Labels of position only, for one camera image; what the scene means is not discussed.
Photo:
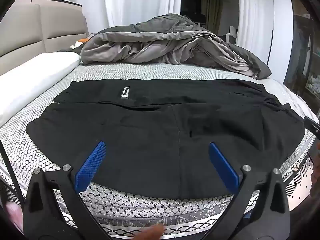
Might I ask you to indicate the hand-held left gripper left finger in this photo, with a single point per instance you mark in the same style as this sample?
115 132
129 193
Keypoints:
90 165

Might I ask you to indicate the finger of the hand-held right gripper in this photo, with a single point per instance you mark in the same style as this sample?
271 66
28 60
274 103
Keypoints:
311 125

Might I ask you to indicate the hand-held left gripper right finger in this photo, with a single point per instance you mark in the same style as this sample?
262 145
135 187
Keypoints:
222 166

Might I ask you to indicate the black pants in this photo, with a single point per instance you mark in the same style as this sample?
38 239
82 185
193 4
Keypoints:
150 130

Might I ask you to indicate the person's right forearm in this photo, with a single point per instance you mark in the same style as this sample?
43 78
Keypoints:
316 180

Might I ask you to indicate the person's left hand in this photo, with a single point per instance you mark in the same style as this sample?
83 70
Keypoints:
150 233

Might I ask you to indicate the white honeycomb mattress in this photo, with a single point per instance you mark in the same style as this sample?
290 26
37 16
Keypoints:
150 206

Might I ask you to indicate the dark wooden shelf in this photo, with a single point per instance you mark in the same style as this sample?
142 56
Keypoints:
302 42

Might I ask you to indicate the person's pink clothing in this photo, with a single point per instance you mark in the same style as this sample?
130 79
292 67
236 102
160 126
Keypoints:
13 212

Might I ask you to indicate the white pillow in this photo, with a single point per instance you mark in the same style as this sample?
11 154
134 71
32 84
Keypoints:
32 80

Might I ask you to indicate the white curtain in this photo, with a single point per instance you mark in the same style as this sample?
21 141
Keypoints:
255 17
125 2

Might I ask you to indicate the white chair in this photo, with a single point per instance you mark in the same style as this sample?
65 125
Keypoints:
231 33

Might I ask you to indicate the orange toy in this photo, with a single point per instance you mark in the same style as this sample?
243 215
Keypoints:
82 40

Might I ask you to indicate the grey duvet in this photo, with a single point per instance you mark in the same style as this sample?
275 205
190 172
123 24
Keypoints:
162 45

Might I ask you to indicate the beige padded headboard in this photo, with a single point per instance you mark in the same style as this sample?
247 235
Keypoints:
25 35

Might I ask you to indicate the brown curtain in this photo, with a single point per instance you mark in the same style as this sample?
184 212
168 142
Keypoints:
212 10

